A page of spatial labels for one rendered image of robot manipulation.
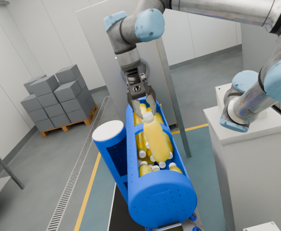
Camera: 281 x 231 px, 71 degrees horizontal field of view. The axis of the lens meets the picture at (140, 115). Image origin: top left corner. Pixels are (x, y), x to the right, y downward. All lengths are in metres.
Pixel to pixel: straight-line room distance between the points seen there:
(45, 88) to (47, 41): 2.24
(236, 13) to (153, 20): 0.21
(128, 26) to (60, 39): 5.64
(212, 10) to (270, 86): 0.24
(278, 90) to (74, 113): 4.13
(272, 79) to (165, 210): 0.63
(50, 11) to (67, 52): 1.05
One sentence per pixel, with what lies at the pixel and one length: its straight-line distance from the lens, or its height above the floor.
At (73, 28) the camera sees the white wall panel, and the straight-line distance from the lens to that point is 6.03.
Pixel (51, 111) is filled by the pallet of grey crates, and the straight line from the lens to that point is 4.59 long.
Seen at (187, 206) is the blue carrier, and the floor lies 1.06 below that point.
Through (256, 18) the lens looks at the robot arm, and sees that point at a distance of 0.61.
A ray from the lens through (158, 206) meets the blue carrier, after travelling 0.88.
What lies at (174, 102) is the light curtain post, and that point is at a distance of 2.18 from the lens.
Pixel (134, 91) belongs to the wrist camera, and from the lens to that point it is 0.60.
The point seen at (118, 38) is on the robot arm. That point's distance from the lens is 0.62.
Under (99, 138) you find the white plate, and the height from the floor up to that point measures 1.04.
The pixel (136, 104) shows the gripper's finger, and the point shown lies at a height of 1.52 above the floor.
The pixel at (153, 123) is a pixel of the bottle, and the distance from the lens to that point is 0.73.
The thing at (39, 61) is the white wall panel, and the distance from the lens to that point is 6.62.
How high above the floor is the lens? 1.80
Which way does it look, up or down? 27 degrees down
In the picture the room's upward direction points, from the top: 20 degrees counter-clockwise
